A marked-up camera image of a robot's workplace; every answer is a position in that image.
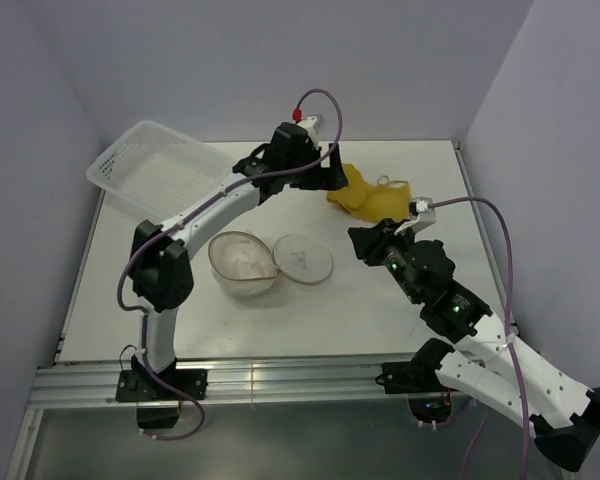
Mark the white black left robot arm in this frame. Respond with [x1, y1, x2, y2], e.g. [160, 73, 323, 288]
[118, 114, 347, 399]

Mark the white bra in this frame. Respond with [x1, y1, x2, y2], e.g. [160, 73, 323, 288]
[216, 241, 273, 280]

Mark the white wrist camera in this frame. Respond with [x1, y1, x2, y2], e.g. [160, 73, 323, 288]
[394, 197, 436, 236]
[292, 107, 325, 142]

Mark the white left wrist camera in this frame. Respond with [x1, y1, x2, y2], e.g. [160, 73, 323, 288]
[292, 107, 325, 142]

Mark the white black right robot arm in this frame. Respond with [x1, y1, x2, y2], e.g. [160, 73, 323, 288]
[348, 220, 600, 472]

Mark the white plastic mesh basket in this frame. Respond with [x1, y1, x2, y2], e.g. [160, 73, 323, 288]
[86, 120, 233, 220]

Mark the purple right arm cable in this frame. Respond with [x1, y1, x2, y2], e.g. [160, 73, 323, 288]
[427, 197, 531, 480]

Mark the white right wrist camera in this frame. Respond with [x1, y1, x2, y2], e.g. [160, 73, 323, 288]
[394, 197, 436, 236]

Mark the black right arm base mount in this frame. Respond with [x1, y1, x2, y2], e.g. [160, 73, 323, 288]
[374, 361, 452, 424]

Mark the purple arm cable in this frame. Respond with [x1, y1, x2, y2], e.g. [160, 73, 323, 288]
[427, 197, 531, 480]
[117, 89, 344, 444]

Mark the round mesh laundry bag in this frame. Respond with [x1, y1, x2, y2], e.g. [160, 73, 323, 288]
[207, 231, 334, 299]

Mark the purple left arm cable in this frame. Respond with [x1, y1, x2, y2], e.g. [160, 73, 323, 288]
[117, 89, 344, 444]

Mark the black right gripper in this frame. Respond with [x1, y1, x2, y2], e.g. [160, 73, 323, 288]
[347, 217, 423, 304]

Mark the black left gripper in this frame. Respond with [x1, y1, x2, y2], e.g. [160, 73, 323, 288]
[283, 142, 347, 190]

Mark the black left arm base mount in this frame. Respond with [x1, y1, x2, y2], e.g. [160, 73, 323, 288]
[114, 368, 208, 432]

